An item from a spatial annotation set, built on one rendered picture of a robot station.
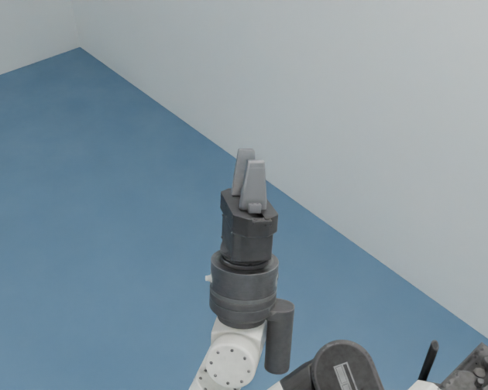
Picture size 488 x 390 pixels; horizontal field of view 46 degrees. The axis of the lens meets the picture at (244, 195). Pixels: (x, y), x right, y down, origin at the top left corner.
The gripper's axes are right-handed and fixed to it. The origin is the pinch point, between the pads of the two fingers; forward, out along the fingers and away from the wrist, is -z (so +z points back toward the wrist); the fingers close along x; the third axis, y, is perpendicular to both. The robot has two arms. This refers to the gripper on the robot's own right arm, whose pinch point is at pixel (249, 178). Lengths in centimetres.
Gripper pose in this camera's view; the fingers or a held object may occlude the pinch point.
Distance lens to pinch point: 71.8
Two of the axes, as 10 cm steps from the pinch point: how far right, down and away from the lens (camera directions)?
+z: -0.5, 9.5, 3.1
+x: 2.0, 3.2, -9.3
